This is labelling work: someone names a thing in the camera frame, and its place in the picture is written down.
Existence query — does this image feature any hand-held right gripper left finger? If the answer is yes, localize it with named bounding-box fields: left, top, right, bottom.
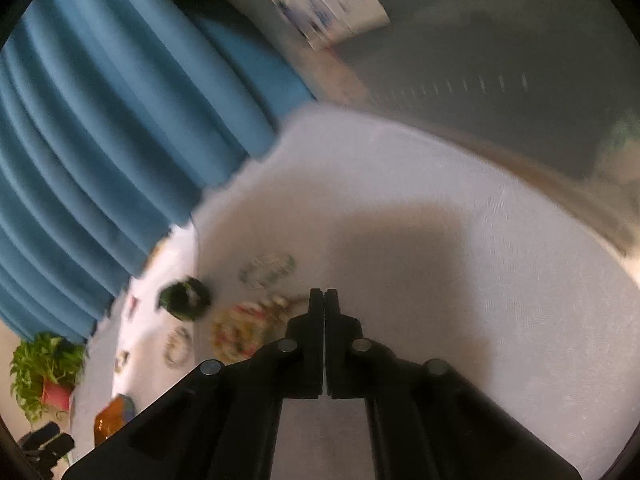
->
left=62, top=288, right=325, bottom=480

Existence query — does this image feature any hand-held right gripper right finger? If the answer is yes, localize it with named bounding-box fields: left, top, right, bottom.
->
left=325, top=288, right=582, bottom=480

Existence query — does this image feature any green bead bracelet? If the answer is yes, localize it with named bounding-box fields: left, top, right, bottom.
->
left=238, top=252, right=296, bottom=289

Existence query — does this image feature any black round jewelry box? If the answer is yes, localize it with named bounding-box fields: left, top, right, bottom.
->
left=159, top=277, right=211, bottom=322

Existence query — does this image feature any white printed cloth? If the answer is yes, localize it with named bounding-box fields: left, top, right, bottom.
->
left=67, top=224, right=202, bottom=463

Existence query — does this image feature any orange box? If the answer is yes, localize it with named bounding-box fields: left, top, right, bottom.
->
left=94, top=394, right=137, bottom=447

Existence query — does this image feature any green potted plant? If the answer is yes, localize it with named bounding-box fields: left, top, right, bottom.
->
left=10, top=332, right=89, bottom=423

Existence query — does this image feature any blue curtain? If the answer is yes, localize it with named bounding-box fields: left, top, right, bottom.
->
left=0, top=0, right=317, bottom=345

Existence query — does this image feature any white printed poster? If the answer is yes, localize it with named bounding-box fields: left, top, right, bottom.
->
left=261, top=0, right=391, bottom=51

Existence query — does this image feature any colourful bead bracelet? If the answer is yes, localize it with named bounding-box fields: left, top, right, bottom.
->
left=211, top=296, right=307, bottom=362

